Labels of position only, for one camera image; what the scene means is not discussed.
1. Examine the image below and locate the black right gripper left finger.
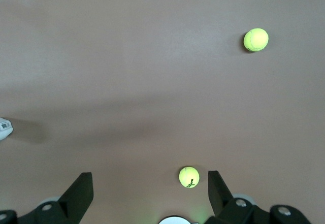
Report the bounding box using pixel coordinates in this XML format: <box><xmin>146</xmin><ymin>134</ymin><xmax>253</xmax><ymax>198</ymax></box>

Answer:
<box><xmin>0</xmin><ymin>172</ymin><xmax>94</xmax><ymax>224</ymax></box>

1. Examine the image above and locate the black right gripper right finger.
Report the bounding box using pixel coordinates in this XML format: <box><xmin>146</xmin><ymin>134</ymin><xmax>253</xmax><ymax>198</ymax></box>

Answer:
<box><xmin>203</xmin><ymin>170</ymin><xmax>312</xmax><ymax>224</ymax></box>

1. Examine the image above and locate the silver tennis ball can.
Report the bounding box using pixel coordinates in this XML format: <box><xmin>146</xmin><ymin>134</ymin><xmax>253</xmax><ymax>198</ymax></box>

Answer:
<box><xmin>0</xmin><ymin>117</ymin><xmax>14</xmax><ymax>142</ymax></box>

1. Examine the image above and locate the yellow-green tennis ball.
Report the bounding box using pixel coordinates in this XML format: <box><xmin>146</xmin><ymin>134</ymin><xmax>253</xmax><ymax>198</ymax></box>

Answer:
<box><xmin>243</xmin><ymin>27</ymin><xmax>269</xmax><ymax>53</ymax></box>
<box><xmin>178</xmin><ymin>166</ymin><xmax>201</xmax><ymax>189</ymax></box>

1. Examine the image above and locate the brown table cover mat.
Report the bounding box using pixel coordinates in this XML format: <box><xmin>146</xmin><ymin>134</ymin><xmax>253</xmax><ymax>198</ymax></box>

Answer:
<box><xmin>0</xmin><ymin>0</ymin><xmax>325</xmax><ymax>224</ymax></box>

